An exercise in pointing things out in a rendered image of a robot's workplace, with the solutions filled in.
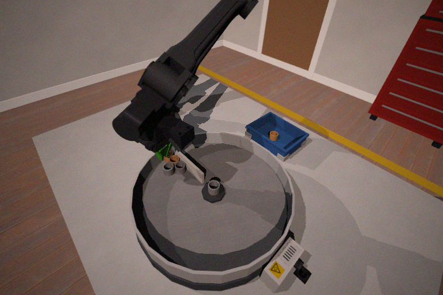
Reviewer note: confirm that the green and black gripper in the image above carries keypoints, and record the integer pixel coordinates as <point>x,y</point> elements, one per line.
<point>160,147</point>

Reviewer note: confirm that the grey metal bushing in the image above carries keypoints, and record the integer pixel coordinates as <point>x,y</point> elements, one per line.
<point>182,170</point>
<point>213,183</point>
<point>169,166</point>

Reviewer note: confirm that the bronze bushing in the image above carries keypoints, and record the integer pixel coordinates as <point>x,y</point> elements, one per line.
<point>173,158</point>
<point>166,159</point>
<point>273,135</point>

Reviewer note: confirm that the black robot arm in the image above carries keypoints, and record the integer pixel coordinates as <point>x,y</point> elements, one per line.
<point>163,85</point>

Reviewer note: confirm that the blue crate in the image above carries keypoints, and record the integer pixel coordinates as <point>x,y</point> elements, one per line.
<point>290,138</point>

